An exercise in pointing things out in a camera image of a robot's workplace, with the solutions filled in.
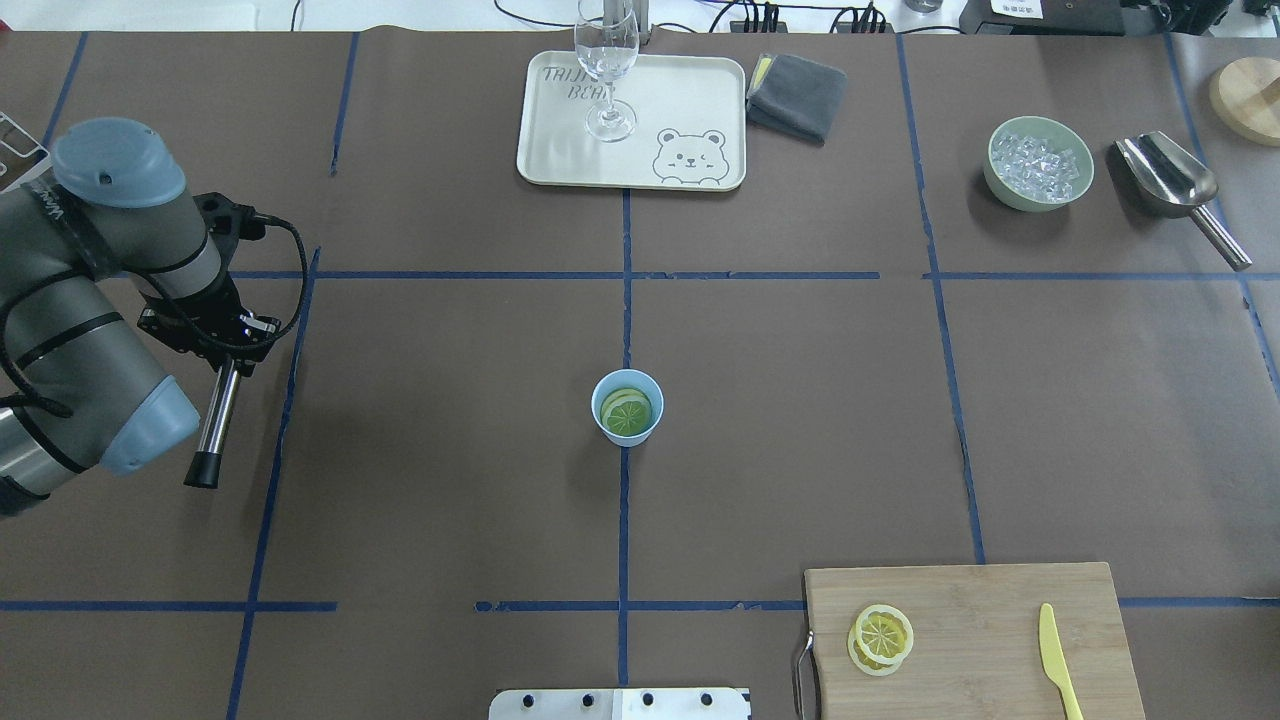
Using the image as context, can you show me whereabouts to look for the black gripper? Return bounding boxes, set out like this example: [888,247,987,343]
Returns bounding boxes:
[137,275,280,377]

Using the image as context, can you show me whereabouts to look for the steel muddler black tip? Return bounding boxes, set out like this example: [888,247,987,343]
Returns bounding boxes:
[184,366,241,489]

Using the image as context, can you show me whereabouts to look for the yellow lemon slice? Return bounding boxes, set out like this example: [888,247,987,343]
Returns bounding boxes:
[598,387,653,437]

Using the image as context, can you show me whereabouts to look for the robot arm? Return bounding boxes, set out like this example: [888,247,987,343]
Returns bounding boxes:
[1,117,292,518]

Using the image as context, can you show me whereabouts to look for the blue paper cup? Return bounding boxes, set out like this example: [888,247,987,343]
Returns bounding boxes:
[590,369,666,448]

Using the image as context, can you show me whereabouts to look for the lemon slices on board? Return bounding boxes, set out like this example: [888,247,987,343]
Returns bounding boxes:
[846,603,915,676]

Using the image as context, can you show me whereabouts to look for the clear wine glass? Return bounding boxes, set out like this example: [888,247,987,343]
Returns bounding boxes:
[573,1,640,143]

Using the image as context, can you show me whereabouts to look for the cream bear serving tray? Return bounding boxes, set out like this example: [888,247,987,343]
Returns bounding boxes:
[515,50,748,192]

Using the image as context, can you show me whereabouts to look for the black power strip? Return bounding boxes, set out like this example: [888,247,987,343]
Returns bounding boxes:
[730,1,893,35]

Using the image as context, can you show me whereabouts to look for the grey folded cloth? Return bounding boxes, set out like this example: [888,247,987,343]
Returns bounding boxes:
[745,53,849,146]

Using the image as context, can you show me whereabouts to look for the bamboo cutting board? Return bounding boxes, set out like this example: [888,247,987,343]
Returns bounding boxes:
[792,562,1146,719]

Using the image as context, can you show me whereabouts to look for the green bowl of ice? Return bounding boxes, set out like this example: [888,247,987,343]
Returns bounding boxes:
[982,117,1094,213]

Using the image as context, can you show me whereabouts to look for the yellow plastic knife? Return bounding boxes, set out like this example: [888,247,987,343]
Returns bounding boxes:
[1038,603,1084,720]

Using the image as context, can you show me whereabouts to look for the steel ice scoop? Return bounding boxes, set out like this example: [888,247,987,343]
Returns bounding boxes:
[1114,131,1253,272]

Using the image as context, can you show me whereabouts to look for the round wooden stand base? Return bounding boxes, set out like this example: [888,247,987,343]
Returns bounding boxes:
[1210,56,1279,147]

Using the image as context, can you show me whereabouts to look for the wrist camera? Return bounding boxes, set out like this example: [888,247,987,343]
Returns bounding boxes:
[193,192,268,270]

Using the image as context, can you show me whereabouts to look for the white wire cup rack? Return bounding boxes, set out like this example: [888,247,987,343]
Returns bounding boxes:
[1,111,50,193]

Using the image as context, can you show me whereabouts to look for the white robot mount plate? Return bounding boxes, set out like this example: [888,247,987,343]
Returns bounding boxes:
[488,687,753,719]

